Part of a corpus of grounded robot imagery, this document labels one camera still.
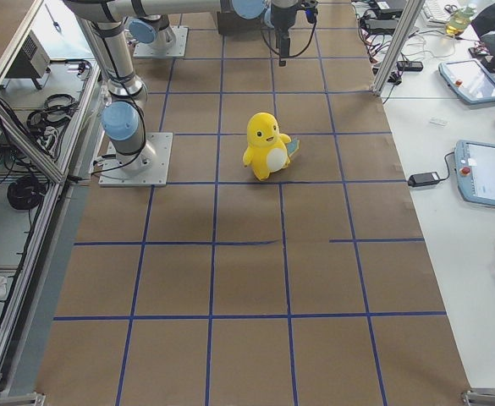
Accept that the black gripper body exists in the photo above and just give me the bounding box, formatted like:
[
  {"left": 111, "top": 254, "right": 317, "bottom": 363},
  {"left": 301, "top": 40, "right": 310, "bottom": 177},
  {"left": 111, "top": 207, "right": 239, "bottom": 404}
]
[{"left": 270, "top": 0, "right": 298, "bottom": 58}]

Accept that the yellow plush toy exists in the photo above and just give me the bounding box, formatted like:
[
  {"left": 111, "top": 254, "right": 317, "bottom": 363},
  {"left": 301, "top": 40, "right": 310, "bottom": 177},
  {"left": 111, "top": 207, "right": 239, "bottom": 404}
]
[{"left": 242, "top": 112, "right": 292, "bottom": 181}]

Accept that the small black device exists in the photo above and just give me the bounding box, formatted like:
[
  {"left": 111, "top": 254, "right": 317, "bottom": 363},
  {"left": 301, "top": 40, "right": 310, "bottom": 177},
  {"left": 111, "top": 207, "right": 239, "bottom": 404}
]
[{"left": 396, "top": 61, "right": 424, "bottom": 72}]

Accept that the yellow liquid bottle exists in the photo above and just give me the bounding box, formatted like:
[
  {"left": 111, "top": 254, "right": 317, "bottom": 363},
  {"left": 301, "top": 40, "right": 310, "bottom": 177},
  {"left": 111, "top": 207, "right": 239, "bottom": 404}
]
[{"left": 445, "top": 3, "right": 476, "bottom": 37}]

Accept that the black power adapter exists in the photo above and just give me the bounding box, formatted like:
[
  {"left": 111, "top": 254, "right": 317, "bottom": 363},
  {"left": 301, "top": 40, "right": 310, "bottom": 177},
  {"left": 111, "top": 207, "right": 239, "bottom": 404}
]
[{"left": 407, "top": 172, "right": 441, "bottom": 188}]

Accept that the upper teach pendant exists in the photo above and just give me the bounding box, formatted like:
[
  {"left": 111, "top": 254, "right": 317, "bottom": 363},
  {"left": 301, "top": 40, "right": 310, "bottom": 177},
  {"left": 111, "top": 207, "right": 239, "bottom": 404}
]
[{"left": 438, "top": 59, "right": 495, "bottom": 105}]

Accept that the teach pendant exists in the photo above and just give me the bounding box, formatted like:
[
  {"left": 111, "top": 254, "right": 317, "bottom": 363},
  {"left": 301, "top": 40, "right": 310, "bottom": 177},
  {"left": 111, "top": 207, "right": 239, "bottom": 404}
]
[
  {"left": 438, "top": 59, "right": 495, "bottom": 105},
  {"left": 454, "top": 140, "right": 495, "bottom": 207}
]

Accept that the brown paper table cover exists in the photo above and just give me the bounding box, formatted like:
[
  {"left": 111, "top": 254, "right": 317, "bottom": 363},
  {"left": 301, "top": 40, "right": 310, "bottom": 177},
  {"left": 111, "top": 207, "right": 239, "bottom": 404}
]
[{"left": 36, "top": 1, "right": 467, "bottom": 405}]

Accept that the lower teach pendant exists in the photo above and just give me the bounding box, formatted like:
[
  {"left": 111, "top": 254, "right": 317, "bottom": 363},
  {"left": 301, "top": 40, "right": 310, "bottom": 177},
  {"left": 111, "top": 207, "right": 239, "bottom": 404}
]
[{"left": 454, "top": 140, "right": 495, "bottom": 207}]

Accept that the grey control box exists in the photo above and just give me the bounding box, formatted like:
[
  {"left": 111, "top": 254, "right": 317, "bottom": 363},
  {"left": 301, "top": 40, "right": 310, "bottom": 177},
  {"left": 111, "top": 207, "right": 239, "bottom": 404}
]
[{"left": 5, "top": 30, "right": 51, "bottom": 90}]

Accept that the aluminium frame post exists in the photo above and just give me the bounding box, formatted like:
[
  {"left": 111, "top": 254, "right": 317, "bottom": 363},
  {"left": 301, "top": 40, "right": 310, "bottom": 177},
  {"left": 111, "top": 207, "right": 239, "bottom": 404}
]
[{"left": 371, "top": 0, "right": 425, "bottom": 96}]

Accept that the aluminium frame left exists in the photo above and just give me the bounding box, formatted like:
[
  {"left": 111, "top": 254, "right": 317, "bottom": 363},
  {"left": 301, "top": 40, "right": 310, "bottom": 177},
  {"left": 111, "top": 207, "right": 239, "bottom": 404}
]
[{"left": 0, "top": 1, "right": 100, "bottom": 383}]

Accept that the coiled black cable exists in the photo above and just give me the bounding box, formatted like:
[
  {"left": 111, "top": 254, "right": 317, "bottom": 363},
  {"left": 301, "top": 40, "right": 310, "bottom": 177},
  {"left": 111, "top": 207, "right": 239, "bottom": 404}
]
[{"left": 7, "top": 174, "right": 47, "bottom": 211}]

